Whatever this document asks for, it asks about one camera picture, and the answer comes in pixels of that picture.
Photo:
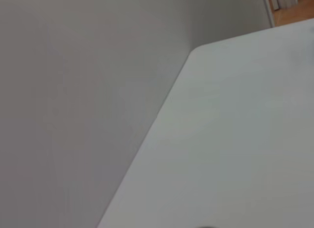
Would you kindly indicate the white background furniture piece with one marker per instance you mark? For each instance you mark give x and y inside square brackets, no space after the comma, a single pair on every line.
[284,0]

